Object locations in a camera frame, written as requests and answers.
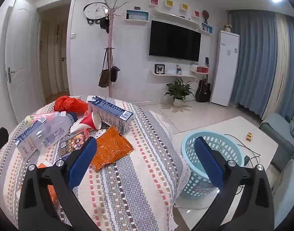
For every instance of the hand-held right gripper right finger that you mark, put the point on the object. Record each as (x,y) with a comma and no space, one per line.
(209,164)

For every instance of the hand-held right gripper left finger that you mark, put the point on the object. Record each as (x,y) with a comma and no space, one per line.
(81,164)

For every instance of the dark printed snack packet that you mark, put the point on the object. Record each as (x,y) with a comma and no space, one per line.
(71,144)

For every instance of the light blue plastic basket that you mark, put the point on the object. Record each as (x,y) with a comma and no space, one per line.
(188,173)

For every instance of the small blue white milk carton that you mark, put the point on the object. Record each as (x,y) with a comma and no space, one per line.
(26,142)

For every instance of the orange foil snack packet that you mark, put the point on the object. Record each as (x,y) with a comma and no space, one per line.
(113,146)

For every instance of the clear plastic bottle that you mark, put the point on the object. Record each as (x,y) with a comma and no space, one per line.
(55,130)

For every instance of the pink yellow tissue pack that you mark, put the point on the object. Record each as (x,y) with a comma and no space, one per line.
(41,116)

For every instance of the large blue white milk carton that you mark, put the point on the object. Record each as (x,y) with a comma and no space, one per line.
(113,115)

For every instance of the white dotted paper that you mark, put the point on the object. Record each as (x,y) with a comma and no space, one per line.
(97,133)

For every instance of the orange flat packet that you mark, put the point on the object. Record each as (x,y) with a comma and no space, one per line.
(52,197)

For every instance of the colourful puzzle cube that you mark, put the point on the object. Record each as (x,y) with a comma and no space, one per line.
(249,136)

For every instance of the white coffee table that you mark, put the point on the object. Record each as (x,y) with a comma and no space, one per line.
(262,146)

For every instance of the orange plastic bag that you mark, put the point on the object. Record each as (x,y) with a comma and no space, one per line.
(70,104)

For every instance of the striped woven blanket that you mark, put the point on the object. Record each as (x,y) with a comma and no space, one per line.
(137,192)

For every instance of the dark acoustic guitar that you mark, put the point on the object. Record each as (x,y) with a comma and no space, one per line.
(203,91)

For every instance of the grey sofa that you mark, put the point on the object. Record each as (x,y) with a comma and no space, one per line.
(279,134)

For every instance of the green potted plant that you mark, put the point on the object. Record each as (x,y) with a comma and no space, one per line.
(178,91)

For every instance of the brown hanging bag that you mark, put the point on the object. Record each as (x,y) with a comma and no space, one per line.
(104,78)

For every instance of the black hanging bag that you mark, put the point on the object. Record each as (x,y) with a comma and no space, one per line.
(114,73)

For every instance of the small desk pot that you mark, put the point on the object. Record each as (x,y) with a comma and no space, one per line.
(179,71)

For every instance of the white room door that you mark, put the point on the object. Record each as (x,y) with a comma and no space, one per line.
(19,53)

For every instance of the white hallway door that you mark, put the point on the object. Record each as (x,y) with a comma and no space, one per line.
(66,57)

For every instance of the blue and beige curtain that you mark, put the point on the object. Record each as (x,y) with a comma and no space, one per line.
(260,65)

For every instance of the pink tree coat rack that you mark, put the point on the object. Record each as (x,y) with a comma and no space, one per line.
(110,41)

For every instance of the small potted flowers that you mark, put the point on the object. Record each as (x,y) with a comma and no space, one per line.
(228,28)

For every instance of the black hat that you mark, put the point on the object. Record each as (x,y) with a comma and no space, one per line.
(105,25)

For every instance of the dark round ornament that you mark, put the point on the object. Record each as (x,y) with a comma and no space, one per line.
(205,14)

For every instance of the red white wall cabinet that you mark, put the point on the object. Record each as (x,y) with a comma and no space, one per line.
(200,69)

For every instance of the low white wall shelf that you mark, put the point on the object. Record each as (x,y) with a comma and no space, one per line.
(171,74)

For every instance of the butterfly picture frame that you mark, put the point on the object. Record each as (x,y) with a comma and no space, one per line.
(159,68)

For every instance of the black wall television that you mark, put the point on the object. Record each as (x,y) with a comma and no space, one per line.
(174,41)

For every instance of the white light switch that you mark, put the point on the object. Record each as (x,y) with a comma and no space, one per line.
(73,35)

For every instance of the small blue wall shelf box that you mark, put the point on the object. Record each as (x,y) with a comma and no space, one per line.
(207,28)

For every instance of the curved white wall shelf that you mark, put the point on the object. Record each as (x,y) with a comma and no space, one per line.
(178,18)

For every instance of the red wall box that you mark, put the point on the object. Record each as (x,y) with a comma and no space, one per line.
(197,13)
(154,1)

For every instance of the panda wall clock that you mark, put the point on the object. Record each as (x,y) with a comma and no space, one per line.
(95,10)

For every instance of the blue white wall shelf box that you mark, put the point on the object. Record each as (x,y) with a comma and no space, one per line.
(137,16)

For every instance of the yellow wall box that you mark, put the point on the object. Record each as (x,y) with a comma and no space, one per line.
(169,3)
(184,6)

